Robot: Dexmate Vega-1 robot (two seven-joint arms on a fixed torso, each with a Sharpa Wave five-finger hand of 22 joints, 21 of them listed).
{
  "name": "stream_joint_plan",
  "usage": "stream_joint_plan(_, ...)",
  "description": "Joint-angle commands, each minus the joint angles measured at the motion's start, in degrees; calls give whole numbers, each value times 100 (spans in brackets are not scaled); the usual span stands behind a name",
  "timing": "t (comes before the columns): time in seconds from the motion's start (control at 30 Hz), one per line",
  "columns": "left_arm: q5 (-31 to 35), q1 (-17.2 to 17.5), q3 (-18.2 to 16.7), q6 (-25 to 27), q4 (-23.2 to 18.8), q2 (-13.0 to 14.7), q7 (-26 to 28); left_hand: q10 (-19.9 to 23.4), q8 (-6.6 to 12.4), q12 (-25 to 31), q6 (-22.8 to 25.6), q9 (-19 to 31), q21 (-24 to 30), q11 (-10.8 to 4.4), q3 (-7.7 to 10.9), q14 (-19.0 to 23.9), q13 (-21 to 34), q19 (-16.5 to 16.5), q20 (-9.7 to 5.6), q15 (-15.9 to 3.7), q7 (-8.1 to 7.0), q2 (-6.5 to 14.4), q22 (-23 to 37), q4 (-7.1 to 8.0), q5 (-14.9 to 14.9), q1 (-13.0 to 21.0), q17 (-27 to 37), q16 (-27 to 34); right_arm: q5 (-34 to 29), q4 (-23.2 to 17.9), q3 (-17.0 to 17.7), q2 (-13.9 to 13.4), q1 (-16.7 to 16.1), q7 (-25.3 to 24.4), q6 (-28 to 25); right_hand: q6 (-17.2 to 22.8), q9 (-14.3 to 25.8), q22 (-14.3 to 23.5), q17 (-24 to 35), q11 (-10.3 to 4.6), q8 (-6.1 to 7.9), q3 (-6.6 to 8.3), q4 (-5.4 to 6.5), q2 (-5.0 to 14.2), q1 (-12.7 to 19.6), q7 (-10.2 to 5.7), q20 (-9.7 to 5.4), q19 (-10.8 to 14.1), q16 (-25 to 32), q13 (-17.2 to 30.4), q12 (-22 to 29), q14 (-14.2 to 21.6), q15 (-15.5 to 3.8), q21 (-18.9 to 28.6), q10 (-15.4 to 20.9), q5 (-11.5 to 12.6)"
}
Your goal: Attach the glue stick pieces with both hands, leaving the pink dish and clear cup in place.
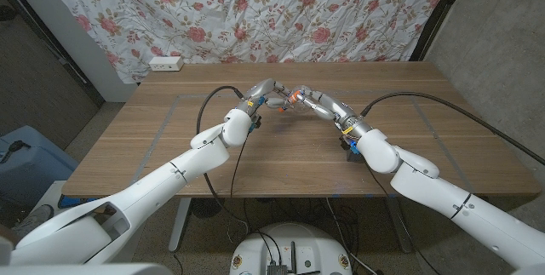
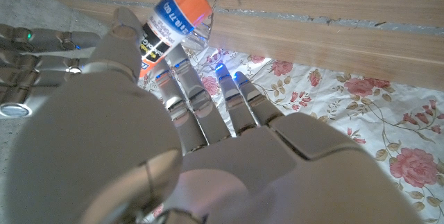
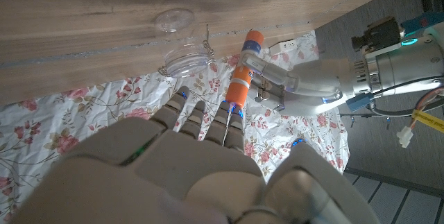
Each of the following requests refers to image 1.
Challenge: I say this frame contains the white robot torso edge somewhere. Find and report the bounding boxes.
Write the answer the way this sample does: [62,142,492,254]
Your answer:
[0,263,174,275]

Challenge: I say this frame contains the white floor cable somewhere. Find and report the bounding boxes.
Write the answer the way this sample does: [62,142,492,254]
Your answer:
[325,198,378,275]

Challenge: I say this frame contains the blue storage bin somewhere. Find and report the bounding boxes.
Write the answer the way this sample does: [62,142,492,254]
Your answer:
[0,124,80,208]

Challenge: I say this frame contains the thin black left wrist cable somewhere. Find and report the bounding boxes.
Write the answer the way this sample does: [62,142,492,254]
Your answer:
[229,133,250,242]

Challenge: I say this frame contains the orange blue white glue stick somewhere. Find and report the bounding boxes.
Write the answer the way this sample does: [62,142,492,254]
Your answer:
[278,97,297,113]

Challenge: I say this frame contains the dark grey cube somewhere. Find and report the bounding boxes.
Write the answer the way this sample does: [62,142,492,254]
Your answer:
[346,138,365,164]

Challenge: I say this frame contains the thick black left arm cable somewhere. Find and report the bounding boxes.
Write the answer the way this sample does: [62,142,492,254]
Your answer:
[194,85,250,242]

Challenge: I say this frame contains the clear glass cup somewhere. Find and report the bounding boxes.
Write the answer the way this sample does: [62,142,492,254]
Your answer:
[290,83,315,114]

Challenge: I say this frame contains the grey white shoe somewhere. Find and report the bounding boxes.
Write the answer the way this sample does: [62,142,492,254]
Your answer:
[14,203,55,232]

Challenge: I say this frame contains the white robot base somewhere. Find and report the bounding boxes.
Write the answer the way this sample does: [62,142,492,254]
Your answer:
[229,222,353,275]

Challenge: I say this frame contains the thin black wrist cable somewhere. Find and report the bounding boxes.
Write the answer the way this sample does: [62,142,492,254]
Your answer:
[364,159,438,275]
[229,133,250,242]

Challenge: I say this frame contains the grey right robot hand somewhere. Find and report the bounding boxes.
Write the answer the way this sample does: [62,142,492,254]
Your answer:
[296,89,375,139]

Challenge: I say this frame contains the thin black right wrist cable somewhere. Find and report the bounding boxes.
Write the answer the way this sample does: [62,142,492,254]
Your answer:
[364,159,438,275]

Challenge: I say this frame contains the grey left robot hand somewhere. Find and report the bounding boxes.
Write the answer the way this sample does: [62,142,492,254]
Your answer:
[235,77,294,117]

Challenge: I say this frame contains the floral backdrop cloth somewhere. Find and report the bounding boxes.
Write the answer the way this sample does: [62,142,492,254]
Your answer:
[32,0,456,84]

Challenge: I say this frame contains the white table leg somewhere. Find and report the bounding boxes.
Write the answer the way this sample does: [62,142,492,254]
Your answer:
[385,196,414,254]
[168,197,192,254]

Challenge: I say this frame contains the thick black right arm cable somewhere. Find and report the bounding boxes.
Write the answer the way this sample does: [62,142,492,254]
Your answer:
[360,91,545,166]

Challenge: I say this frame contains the white power strip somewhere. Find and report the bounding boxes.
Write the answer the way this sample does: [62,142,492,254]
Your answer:
[148,55,185,72]

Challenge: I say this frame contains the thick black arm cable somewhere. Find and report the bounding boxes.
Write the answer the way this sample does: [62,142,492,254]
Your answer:
[194,85,250,242]
[360,91,545,166]

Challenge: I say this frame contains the black round floor stand base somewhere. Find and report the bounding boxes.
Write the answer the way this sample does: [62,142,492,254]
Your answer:
[190,198,226,219]

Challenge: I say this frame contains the black backdrop stand pole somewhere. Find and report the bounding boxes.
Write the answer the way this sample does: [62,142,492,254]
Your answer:
[409,0,472,62]

